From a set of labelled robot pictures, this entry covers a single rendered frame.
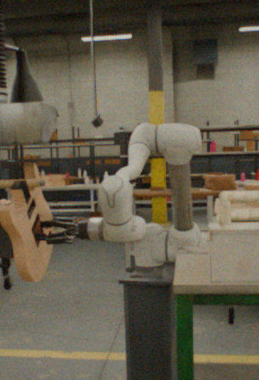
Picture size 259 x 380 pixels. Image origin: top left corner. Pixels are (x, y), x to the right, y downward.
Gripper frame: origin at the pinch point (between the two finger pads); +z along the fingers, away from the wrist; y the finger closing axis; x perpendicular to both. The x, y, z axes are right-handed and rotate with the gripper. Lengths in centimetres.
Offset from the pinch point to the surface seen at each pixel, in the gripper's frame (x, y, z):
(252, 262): 6, -25, -77
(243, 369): -143, 34, -90
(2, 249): -16.0, 6.8, 21.9
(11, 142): 39.4, -1.1, 0.4
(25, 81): 50, 27, 1
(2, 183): 19.8, 3.7, 10.8
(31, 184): 19.3, 3.3, -0.8
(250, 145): -236, 485, -161
